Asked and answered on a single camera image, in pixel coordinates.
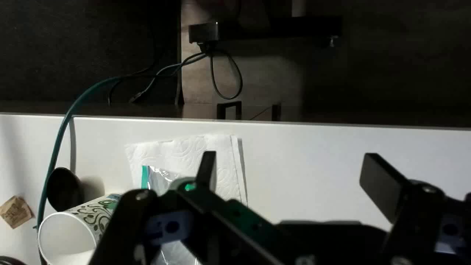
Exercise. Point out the white embossed paper towel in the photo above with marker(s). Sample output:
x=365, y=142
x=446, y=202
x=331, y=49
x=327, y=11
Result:
x=181, y=152

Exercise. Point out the black round plug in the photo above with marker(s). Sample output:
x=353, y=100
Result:
x=63, y=189

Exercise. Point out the small black box device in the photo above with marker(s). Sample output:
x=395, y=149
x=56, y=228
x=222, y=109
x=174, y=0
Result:
x=203, y=31

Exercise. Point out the green patterned paper cup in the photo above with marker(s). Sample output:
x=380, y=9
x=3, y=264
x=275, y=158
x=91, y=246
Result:
x=66, y=237

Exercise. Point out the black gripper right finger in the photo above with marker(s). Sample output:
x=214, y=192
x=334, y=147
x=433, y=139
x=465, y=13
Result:
x=384, y=184

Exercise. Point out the clear plastic wrapper green stripe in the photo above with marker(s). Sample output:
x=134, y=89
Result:
x=155, y=175

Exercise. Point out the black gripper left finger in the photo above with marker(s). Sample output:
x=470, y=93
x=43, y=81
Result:
x=206, y=170

